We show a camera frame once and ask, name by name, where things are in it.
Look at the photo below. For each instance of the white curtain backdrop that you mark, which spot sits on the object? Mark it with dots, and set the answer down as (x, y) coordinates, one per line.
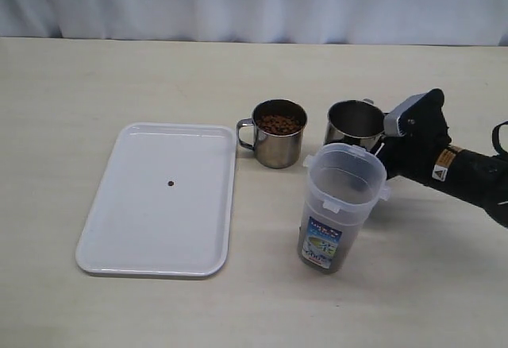
(432, 22)

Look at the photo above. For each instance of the white plastic tray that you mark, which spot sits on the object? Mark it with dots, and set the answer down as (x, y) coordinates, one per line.
(139, 226)

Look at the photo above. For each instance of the clear plastic container with label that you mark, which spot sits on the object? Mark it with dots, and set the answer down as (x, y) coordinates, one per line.
(343, 184)

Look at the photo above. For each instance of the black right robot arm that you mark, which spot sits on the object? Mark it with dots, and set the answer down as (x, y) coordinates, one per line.
(474, 178)

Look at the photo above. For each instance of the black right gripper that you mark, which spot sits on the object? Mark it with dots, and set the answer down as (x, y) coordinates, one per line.
(414, 134)

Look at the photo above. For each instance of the steel mug with pellets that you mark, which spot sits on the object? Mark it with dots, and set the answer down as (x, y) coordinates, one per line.
(274, 132)

